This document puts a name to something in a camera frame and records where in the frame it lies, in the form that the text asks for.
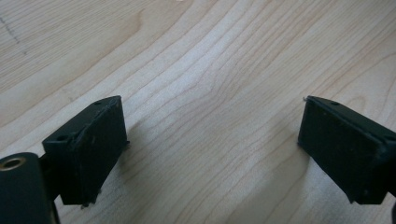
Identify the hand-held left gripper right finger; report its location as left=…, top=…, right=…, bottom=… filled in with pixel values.
left=297, top=95, right=396, bottom=205

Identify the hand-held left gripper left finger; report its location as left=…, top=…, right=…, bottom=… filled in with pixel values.
left=41, top=95, right=131, bottom=209

